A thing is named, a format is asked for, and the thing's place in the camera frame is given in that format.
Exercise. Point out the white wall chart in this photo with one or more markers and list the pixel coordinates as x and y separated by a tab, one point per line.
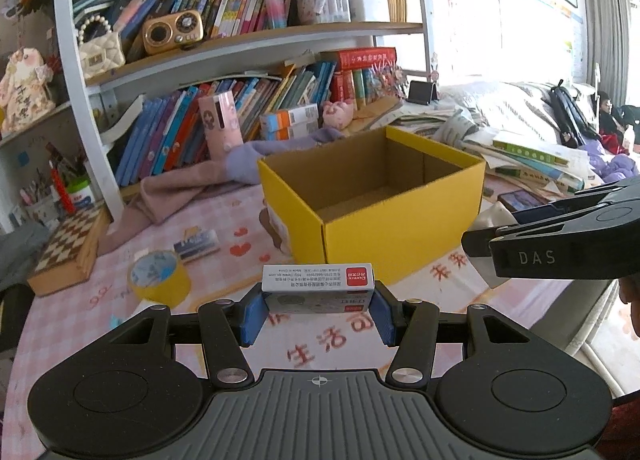
540	24

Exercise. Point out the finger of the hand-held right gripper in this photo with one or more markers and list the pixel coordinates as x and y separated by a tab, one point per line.
477	242
575	207

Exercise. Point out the blue striped small packet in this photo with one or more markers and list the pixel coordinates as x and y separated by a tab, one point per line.
196	244

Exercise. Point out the patterned cup of pens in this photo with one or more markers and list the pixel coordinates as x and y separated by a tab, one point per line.
40	207

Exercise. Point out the white object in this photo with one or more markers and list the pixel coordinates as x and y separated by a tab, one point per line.
487	217

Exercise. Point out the white storage box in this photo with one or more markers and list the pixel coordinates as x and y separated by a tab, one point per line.
369	5

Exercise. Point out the yellow cardboard box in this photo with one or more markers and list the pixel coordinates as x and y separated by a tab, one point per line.
360	245

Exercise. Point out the pile of papers and books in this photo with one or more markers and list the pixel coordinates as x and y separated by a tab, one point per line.
450	124

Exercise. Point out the thick red dictionary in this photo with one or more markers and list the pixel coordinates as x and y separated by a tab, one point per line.
360	58

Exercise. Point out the thick white-paged book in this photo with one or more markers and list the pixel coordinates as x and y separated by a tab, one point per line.
122	122

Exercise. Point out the yellow tape roll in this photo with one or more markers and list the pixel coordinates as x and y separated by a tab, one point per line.
165	285

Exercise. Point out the person's right hand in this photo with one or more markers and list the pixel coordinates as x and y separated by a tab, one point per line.
630	305

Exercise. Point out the grey curtain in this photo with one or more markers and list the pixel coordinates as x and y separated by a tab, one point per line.
610	39

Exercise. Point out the small grey red-label box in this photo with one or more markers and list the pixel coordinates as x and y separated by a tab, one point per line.
320	281

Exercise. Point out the grey cloth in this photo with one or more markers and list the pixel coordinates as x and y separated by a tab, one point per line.
20	250

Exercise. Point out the white jar green lid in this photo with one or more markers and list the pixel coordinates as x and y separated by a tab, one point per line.
81	197

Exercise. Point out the smartphone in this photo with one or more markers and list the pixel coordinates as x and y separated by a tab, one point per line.
520	200

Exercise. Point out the white bookshelf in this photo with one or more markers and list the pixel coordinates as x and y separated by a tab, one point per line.
85	104

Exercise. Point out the golden retro radio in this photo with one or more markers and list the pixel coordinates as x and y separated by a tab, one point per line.
172	32

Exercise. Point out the pink pig plush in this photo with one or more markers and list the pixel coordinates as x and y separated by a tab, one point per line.
337	113

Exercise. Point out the pink cloth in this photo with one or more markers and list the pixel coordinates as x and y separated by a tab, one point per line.
170	195

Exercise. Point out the cream quilted pearl handbag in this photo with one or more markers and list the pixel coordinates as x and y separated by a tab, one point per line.
100	54

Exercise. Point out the black bag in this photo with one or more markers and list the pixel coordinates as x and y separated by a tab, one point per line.
570	114

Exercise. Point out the pink checked tablecloth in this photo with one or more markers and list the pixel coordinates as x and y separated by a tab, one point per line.
100	320

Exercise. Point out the purple cloth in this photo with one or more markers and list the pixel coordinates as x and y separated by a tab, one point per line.
265	152

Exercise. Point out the pink cartoon pen tube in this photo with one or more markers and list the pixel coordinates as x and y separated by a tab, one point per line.
220	124

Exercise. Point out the orange and white box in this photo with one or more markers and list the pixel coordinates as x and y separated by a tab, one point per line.
292	115
300	133

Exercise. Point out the wooden chessboard box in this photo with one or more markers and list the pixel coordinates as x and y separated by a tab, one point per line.
65	247

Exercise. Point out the row of leaning books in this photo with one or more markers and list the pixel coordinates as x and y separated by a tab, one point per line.
165	134

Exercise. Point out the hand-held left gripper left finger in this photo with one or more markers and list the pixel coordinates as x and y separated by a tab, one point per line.
250	316

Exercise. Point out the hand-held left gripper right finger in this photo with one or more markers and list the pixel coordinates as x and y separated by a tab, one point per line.
382	316

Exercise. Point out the red tassel ornament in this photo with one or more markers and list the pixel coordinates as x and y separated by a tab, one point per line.
61	187

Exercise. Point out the green and white book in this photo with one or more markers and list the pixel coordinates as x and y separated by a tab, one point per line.
530	149

